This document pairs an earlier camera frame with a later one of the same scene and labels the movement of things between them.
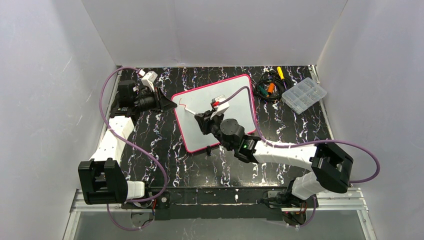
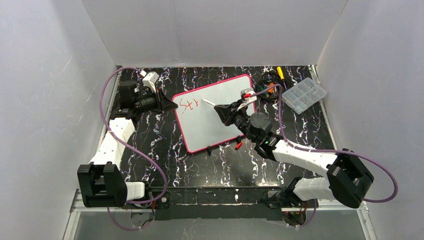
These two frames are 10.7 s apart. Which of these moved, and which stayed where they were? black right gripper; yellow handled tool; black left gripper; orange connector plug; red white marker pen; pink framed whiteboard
Moved: black right gripper; red white marker pen
Stayed: orange connector plug; black left gripper; yellow handled tool; pink framed whiteboard
